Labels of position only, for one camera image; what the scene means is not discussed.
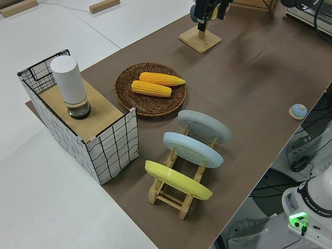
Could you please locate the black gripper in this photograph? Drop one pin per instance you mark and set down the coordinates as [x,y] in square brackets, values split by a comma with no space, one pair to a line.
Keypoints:
[202,9]

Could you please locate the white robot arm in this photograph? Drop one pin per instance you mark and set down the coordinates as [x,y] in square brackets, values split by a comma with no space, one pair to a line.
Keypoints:
[316,202]

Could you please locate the dark blue mug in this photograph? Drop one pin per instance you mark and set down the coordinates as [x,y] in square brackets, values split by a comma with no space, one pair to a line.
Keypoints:
[192,13]

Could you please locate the wooden mug tree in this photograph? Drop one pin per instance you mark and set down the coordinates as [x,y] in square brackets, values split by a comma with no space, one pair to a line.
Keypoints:
[199,42]

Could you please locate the yellow corn cob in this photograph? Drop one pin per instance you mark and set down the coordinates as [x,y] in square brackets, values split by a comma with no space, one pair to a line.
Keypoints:
[151,89]
[163,79]

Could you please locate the brown table mat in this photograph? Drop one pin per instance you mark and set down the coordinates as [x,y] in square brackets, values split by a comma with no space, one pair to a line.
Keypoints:
[246,90]

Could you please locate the brown wicker basket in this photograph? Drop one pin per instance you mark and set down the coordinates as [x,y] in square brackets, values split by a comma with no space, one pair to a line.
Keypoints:
[145,103]

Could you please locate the grey plate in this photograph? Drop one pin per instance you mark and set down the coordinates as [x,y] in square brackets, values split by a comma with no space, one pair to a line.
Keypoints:
[205,124]

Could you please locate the wooden block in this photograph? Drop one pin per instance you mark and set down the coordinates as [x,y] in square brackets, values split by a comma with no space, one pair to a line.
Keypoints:
[15,9]
[103,6]

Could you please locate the white toaster oven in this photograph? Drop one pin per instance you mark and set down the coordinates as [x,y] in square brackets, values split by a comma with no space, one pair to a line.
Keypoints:
[306,14]

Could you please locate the light blue plate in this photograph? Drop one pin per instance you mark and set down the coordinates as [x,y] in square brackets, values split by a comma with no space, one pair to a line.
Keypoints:
[192,149]

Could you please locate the blue call bell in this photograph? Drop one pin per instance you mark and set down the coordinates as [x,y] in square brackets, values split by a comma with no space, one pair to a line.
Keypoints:
[298,111]

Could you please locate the white cylindrical bottle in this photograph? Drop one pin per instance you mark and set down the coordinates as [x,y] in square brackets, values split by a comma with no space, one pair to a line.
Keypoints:
[68,80]

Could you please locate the yellow plate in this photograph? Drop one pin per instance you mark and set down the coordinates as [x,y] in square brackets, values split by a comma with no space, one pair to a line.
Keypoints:
[179,180]

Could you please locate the wooden plate rack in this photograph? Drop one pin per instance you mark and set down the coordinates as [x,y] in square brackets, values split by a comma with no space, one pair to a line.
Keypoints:
[168,201]

